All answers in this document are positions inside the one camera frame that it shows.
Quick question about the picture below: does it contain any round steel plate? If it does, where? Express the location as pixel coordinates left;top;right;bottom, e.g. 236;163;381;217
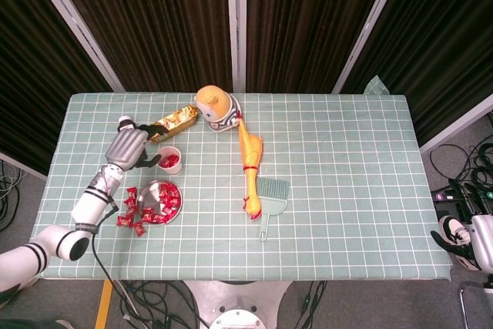
136;179;183;226

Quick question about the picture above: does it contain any dark brown curtain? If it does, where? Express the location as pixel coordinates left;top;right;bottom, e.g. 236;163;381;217
340;0;493;147
0;0;115;176
48;0;234;93
246;0;394;94

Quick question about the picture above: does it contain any gold foil snack package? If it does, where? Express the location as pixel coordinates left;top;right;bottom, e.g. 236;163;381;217
144;103;201;144

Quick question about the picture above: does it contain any metal chair leg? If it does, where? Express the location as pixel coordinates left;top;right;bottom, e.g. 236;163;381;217
458;284;493;329

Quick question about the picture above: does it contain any black cable with inline box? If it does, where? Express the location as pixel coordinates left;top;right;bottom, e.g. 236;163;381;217
296;280;328;329

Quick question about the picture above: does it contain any black power strip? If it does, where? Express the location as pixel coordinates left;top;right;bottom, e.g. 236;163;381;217
433;188;493;206

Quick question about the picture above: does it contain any orange plush toy striped shirt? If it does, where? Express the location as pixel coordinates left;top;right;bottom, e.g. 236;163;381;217
194;85;243;133

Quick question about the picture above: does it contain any orange rubber chicken toy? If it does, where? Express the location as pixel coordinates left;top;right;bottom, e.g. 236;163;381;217
235;111;265;223

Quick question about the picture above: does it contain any white black sneaker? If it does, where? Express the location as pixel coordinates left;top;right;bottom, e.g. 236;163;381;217
438;216;482;271

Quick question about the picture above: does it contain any brown medicine bottle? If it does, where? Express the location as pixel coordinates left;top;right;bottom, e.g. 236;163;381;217
117;115;136;133

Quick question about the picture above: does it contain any grey floor cable bundle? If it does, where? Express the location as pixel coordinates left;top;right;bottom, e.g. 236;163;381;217
0;159;26;232

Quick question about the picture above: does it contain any white frame floor rail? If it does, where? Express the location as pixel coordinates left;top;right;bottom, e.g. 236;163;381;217
418;93;493;155
0;150;49;180

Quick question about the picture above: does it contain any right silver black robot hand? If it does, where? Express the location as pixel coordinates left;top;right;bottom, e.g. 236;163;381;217
430;178;493;272

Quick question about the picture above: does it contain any black floor cable bundle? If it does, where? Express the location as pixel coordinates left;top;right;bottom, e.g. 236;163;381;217
429;112;493;191
115;280;209;329

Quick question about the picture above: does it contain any green mini brush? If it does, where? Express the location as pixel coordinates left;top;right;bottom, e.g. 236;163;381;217
256;176;290;198

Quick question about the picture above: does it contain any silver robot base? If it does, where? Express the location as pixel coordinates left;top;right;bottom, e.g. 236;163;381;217
184;280;293;329

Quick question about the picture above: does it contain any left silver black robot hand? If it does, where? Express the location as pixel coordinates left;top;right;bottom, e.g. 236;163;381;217
106;122;169;172

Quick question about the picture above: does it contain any white frame post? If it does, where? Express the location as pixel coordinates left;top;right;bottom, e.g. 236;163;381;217
226;0;247;94
331;0;409;94
22;0;126;94

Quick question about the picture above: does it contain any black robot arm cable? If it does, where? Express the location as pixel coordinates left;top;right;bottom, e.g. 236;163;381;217
90;197;134;318

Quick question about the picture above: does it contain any green checked tablecloth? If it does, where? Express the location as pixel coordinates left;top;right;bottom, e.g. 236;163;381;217
38;76;454;283

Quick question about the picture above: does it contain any white paper cup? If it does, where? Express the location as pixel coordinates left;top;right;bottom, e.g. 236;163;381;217
156;146;183;174

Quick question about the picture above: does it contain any green mini dustpan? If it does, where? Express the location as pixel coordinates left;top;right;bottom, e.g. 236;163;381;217
257;190;289;243

